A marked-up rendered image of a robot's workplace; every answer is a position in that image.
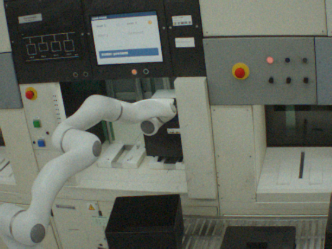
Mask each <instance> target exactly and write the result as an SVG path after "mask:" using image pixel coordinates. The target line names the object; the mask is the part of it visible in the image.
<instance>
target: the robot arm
mask: <svg viewBox="0 0 332 249"><path fill-rule="evenodd" d="M176 105H177V100H176V99H175V98H150V99H146V100H141V101H137V103H132V104H131V103H126V102H123V101H120V100H116V99H113V98H109V97H105V96H102V95H92V96H90V97H88V98H87V99H86V100H85V101H84V103H83V104H82V106H81V107H80V108H79V109H78V110H77V112H76V113H75V114H74V115H72V116H71V117H69V118H67V119H66V120H64V121H63V122H62V123H61V124H59V125H58V126H57V128H56V129H55V130H54V132H53V134H52V144H53V146H54V148H55V149H56V150H57V151H59V152H60V153H63V155H61V156H59V157H57V158H54V159H52V160H50V161H49V162H48V163H47V164H46V165H45V166H44V167H43V169H42V170H41V171H40V172H39V174H38V175H37V177H36V178H35V181H34V183H33V185H32V188H31V198H32V201H31V204H30V207H29V208H28V209H27V210H25V209H23V208H21V207H19V206H17V205H13V204H10V203H4V204H2V205H0V237H1V238H2V240H3V241H4V243H5V245H6V246H7V247H8V248H9V249H44V248H43V247H42V245H41V244H40V243H41V242H42V241H43V240H44V238H45V236H46V235H47V231H48V226H49V221H50V220H49V218H50V213H51V208H52V206H53V202H54V200H55V198H56V197H57V195H58V193H59V192H60V190H61V189H62V187H63V186H64V185H65V183H66V182H67V181H68V180H69V179H70V178H71V177H72V176H73V175H75V174H76V173H78V172H80V171H81V170H83V169H86V168H88V167H90V166H91V165H93V163H95V162H96V160H98V158H99V157H100V154H101V151H102V144H101V141H100V140H99V138H98V137H97V136H96V135H94V134H93V133H90V132H86V131H85V130H87V129H89V128H90V127H92V126H94V125H96V124H97V123H99V122H101V121H102V120H105V121H109V122H115V123H120V124H124V125H135V124H137V123H139V129H140V131H141V132H142V133H143V134H145V135H148V136H152V135H154V134H156V132H157V130H158V129H159V128H160V127H161V126H162V125H163V124H164V123H166V122H168V121H169V120H171V119H172V118H174V117H175V115H176V114H177V110H176V107H175V106H176Z"/></svg>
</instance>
